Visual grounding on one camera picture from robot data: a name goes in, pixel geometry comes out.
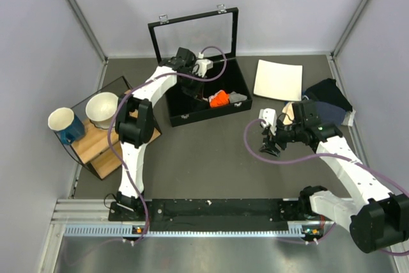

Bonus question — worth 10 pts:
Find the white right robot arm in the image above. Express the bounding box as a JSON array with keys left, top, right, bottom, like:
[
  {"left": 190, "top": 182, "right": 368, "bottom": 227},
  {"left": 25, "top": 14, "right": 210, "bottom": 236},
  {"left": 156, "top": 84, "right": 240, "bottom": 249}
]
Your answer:
[{"left": 259, "top": 100, "right": 408, "bottom": 253}]

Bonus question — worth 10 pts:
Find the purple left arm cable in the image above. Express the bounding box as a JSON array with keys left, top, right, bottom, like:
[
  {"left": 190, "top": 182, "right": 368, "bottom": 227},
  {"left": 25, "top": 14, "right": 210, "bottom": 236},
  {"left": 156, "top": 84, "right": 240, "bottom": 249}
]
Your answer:
[{"left": 107, "top": 45, "right": 228, "bottom": 244}]

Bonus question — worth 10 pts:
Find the blue mug white inside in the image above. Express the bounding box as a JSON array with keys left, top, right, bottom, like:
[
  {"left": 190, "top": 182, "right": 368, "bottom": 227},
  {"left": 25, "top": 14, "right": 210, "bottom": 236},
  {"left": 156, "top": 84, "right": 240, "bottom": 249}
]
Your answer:
[{"left": 48, "top": 107, "right": 86, "bottom": 145}]

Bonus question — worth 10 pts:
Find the orange rolled underwear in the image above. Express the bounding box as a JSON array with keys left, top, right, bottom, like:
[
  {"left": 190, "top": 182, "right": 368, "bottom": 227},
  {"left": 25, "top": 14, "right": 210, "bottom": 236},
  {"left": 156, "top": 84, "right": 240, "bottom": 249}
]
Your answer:
[{"left": 208, "top": 90, "right": 230, "bottom": 108}]

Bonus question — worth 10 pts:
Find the black underwear beige waistband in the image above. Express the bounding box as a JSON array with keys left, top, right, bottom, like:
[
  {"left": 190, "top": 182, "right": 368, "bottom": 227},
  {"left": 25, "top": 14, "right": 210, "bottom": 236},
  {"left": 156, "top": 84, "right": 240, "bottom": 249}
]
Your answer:
[{"left": 190, "top": 95, "right": 210, "bottom": 112}]

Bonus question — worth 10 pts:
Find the white cloth in pile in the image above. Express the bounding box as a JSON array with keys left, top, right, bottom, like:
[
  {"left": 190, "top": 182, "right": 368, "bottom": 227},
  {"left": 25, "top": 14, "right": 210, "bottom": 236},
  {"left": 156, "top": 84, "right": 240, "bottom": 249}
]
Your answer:
[{"left": 342, "top": 110, "right": 356, "bottom": 127}]

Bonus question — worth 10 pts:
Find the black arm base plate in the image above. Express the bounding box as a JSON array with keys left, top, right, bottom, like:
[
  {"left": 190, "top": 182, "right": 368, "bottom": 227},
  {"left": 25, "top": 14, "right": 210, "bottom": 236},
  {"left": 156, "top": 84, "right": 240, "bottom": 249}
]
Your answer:
[{"left": 108, "top": 198, "right": 307, "bottom": 231}]

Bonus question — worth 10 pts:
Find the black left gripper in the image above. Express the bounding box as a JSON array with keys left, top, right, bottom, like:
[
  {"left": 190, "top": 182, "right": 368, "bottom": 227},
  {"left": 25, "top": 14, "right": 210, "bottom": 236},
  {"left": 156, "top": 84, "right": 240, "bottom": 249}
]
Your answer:
[{"left": 178, "top": 70, "right": 207, "bottom": 101}]

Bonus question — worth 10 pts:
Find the black glass-lid storage box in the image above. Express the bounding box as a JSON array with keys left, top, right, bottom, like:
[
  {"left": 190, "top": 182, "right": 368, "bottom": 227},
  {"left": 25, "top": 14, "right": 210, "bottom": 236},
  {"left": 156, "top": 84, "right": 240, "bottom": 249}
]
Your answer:
[{"left": 148, "top": 4, "right": 252, "bottom": 127}]

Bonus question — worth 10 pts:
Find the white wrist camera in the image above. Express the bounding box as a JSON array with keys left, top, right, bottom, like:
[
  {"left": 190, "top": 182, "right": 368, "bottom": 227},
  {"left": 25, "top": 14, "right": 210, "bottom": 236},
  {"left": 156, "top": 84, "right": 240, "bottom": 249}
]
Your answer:
[
  {"left": 192, "top": 52, "right": 213, "bottom": 77},
  {"left": 259, "top": 108, "right": 277, "bottom": 136}
]

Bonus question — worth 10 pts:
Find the white ceramic bowl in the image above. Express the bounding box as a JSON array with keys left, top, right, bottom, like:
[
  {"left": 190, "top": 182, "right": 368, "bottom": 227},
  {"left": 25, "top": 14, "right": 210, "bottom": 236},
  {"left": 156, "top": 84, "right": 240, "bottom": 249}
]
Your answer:
[{"left": 86, "top": 92, "right": 118, "bottom": 126}]

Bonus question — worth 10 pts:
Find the navy blue underwear in pile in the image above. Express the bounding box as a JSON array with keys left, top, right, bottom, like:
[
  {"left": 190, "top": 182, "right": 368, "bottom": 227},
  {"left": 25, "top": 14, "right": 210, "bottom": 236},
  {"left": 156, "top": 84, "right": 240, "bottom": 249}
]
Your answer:
[{"left": 315, "top": 101, "right": 346, "bottom": 125}]

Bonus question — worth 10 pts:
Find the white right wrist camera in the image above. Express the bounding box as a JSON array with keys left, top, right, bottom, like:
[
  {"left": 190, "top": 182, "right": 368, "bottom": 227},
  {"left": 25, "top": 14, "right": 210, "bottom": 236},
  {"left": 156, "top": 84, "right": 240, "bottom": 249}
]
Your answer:
[{"left": 259, "top": 108, "right": 277, "bottom": 136}]

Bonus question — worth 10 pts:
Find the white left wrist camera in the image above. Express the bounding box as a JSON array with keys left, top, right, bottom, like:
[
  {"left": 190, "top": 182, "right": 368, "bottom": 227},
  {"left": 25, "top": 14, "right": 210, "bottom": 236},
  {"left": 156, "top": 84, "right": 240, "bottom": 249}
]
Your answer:
[{"left": 192, "top": 52, "right": 213, "bottom": 77}]

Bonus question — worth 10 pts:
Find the wooden black-framed shelf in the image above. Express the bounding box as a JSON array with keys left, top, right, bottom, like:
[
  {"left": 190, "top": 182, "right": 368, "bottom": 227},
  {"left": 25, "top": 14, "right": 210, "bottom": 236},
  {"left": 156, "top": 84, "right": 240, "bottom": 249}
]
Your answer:
[{"left": 54, "top": 76, "right": 161, "bottom": 180}]

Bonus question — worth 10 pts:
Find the black underwear in pile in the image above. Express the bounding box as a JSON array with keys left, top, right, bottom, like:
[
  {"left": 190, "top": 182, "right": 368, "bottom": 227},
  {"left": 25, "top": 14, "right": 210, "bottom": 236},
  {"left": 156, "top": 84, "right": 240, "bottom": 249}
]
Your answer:
[{"left": 303, "top": 78, "right": 353, "bottom": 112}]

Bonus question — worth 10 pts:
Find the beige cloth in pile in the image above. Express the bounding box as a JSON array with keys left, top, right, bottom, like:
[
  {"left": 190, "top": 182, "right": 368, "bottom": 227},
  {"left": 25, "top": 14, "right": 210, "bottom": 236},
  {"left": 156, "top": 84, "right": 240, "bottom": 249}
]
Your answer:
[{"left": 277, "top": 102, "right": 295, "bottom": 126}]

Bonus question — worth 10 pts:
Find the grey rolled underwear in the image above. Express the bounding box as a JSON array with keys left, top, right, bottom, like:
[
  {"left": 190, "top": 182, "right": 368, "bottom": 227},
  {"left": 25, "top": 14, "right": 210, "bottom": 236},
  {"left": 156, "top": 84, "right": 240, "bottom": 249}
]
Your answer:
[{"left": 228, "top": 91, "right": 247, "bottom": 104}]

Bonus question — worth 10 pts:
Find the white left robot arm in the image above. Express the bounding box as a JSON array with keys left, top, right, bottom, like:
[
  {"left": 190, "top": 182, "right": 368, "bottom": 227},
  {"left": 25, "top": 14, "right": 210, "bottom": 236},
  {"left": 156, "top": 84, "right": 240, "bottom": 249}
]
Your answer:
[{"left": 115, "top": 47, "right": 213, "bottom": 220}]

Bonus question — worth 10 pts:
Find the white scalloped saucer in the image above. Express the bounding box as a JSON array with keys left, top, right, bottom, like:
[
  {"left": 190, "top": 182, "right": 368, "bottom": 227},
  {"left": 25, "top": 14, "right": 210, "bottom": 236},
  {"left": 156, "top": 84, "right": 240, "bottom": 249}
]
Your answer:
[{"left": 90, "top": 119, "right": 112, "bottom": 130}]

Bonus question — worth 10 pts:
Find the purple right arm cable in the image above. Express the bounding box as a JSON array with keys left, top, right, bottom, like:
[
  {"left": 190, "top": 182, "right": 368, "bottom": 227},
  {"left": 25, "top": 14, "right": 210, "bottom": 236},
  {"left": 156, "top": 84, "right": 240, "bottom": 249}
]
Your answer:
[{"left": 244, "top": 119, "right": 409, "bottom": 257}]

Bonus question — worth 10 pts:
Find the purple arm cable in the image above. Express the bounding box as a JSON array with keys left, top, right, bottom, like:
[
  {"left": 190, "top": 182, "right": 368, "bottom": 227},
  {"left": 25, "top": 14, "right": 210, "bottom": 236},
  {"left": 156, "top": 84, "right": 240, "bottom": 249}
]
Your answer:
[
  {"left": 244, "top": 119, "right": 409, "bottom": 257},
  {"left": 107, "top": 45, "right": 228, "bottom": 244}
]

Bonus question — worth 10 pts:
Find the grey slotted cable duct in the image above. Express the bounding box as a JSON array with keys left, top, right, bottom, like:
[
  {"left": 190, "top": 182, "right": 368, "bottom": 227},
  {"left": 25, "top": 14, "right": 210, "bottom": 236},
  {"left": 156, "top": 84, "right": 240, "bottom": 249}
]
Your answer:
[{"left": 64, "top": 224, "right": 323, "bottom": 238}]

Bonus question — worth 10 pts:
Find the white square plate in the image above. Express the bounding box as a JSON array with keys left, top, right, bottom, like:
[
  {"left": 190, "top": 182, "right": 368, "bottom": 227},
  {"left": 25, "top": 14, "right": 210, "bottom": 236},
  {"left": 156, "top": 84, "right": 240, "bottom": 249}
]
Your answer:
[{"left": 253, "top": 59, "right": 303, "bottom": 102}]

